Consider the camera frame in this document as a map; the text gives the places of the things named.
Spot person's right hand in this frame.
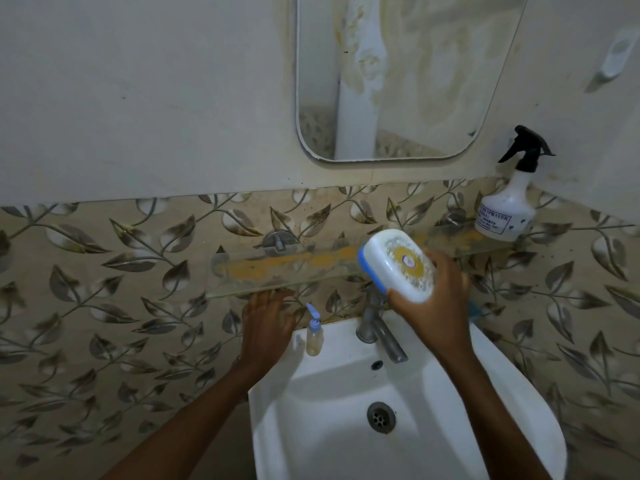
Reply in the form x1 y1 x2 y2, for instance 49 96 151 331
387 248 474 363

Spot person's left hand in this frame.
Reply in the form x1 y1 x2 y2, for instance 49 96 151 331
240 288 299 371

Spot white and blue soap case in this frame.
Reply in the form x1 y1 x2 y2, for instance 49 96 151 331
357 229 437 304

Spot person's left forearm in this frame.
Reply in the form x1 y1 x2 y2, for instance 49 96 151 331
101 356 273 480

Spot person's right forearm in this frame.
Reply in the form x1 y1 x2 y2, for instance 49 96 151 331
436 340 552 480

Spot metal faucet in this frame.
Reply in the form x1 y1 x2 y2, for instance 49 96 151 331
355 283 409 364

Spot small pump bottle blue cap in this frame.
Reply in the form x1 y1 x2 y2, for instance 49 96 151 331
305 303 325 357

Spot white ceramic sink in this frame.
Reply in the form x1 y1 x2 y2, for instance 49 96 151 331
248 309 568 480

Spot metal sink drain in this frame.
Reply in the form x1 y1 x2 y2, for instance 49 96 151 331
366 402 397 435

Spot white spray bottle black trigger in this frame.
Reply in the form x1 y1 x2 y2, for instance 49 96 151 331
474 125 556 242

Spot glass wall shelf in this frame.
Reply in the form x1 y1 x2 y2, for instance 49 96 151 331
205 226 516 299

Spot rounded wall mirror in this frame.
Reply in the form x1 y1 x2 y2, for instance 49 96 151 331
295 0 531 163

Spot white wall hook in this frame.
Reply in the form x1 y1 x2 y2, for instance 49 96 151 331
599 29 640 80

